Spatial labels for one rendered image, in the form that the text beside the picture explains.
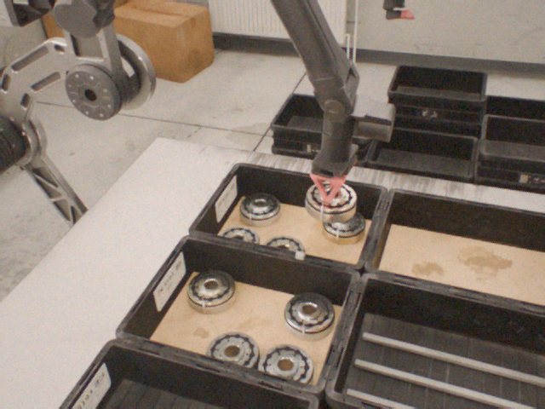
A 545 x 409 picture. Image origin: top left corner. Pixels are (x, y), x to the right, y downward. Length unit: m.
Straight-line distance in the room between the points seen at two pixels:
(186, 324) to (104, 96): 0.57
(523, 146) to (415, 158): 0.41
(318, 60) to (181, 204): 0.92
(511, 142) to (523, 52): 1.75
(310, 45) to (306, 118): 1.65
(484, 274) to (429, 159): 1.23
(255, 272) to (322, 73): 0.49
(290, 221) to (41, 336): 0.65
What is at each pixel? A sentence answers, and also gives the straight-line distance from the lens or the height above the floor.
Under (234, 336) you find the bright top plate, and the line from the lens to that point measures 1.16.
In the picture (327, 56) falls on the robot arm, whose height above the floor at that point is 1.38.
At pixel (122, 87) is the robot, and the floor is 1.15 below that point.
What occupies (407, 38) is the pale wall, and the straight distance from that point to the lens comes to 4.20.
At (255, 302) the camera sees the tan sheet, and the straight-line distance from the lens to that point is 1.25.
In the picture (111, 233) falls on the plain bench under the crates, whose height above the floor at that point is 0.70.
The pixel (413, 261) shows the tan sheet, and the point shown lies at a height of 0.83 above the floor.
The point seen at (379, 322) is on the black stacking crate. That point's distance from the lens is 1.22.
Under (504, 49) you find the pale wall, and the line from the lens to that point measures 4.20.
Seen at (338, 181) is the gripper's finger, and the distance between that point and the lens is 1.09.
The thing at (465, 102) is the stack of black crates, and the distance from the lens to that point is 2.56.
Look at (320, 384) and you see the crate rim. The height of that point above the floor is 0.93.
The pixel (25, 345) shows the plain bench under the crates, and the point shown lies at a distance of 1.48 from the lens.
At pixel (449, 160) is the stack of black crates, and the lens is 2.54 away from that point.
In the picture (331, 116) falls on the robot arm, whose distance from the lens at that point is 1.02.
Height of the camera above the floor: 1.75
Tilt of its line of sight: 38 degrees down
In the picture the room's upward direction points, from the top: 3 degrees counter-clockwise
